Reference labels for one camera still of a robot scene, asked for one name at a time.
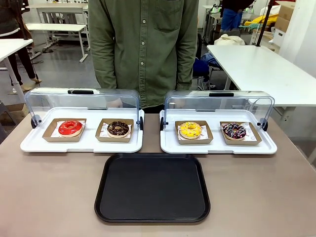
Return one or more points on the person right hand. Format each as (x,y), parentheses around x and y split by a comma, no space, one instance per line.
(115,103)

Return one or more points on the yellow glazed donut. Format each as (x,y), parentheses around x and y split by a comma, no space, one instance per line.
(185,130)

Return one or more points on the white printed paper liner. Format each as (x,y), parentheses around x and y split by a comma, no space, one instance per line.
(203,132)
(248,129)
(55,129)
(104,130)

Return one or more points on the brown cardboard food tray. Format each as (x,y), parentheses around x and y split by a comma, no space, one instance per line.
(101,134)
(251,138)
(206,138)
(50,134)

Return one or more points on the person right forearm green sleeve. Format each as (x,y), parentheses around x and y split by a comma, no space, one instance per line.
(102,66)

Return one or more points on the person left forearm green sleeve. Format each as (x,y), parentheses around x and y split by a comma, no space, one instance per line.
(186,66)

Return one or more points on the chocolate sprinkled donut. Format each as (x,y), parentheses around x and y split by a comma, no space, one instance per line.
(111,130)

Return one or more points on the white display tray base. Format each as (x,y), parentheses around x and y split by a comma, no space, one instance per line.
(90,145)
(214,148)

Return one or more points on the red glazed donut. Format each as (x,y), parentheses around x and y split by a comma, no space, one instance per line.
(63,129)

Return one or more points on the black plastic serving tray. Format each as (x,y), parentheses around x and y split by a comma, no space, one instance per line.
(151,190)

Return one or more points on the person torso green shirt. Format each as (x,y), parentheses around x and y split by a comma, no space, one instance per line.
(145,49)

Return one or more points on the blue chair with clothing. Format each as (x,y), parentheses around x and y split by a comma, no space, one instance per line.
(201,66)

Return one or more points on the white background workbench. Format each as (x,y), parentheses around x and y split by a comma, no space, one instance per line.
(56,27)

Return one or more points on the cardboard box on floor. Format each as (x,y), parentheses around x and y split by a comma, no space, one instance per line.
(14,112)

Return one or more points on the white table with leg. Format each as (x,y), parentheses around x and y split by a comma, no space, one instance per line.
(10,49)

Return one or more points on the cream fabric bag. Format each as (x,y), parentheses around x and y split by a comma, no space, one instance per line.
(228,40)

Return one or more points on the background person dark clothes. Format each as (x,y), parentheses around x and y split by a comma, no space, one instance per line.
(10,22)

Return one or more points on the background person blue apron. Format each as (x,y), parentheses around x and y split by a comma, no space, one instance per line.
(230,17)

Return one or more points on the large white side table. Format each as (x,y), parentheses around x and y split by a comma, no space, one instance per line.
(266,71)

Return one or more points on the teal green glove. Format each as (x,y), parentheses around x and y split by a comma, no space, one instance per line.
(250,25)

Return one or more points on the black stand pole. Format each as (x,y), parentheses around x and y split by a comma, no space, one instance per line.
(264,23)

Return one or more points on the yellow cloth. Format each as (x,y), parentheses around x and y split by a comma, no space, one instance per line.
(265,20)

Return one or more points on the white storage box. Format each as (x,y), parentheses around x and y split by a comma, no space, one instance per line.
(279,37)

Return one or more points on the brown cardboard box stack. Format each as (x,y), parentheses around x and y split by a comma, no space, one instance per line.
(284,14)

